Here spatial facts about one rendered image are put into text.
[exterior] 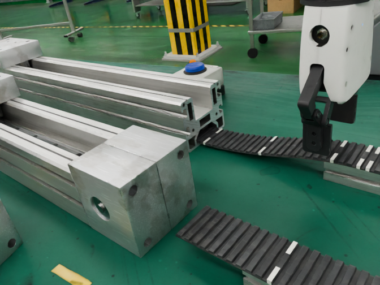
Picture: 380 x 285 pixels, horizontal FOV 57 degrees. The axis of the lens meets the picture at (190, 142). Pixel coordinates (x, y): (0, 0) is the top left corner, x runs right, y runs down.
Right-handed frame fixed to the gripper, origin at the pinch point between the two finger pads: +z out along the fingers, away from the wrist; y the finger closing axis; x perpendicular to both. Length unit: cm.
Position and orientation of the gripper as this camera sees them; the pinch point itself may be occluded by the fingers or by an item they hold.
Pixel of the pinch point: (330, 127)
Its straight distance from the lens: 46.4
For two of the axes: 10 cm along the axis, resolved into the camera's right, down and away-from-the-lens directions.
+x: -7.7, -2.2, 6.0
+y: 6.2, -4.7, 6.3
